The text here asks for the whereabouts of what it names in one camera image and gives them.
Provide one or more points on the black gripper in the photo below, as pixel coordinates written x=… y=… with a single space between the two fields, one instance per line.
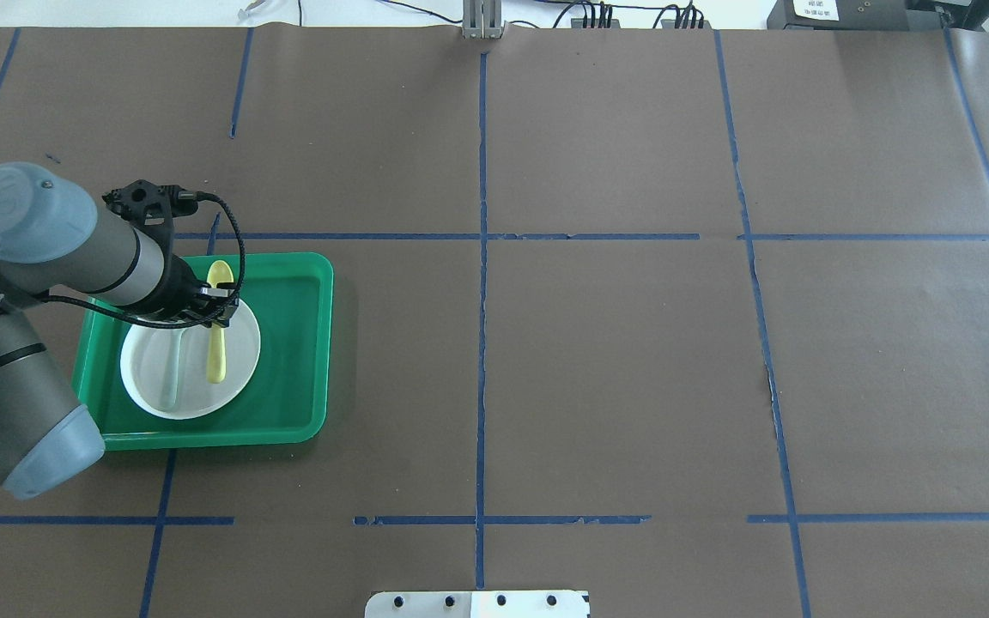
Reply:
x=178 y=288

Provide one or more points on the yellow plastic spoon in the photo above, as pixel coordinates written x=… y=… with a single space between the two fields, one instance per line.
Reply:
x=216 y=363

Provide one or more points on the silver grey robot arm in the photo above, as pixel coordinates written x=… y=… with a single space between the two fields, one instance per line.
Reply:
x=113 y=257

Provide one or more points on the pale blue plastic spoon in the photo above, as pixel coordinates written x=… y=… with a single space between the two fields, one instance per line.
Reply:
x=171 y=386

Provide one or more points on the white round plate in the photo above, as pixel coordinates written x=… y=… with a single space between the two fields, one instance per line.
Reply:
x=143 y=362

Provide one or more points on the green plastic tray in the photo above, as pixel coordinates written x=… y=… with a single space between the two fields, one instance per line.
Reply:
x=286 y=400

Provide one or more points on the black computer box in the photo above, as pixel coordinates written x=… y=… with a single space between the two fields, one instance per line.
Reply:
x=895 y=16

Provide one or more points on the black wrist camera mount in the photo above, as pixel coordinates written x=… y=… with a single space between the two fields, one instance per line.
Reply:
x=144 y=201

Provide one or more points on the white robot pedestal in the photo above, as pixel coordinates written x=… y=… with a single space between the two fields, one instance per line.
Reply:
x=507 y=603

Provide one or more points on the aluminium frame post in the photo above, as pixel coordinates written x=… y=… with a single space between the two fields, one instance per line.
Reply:
x=482 y=19

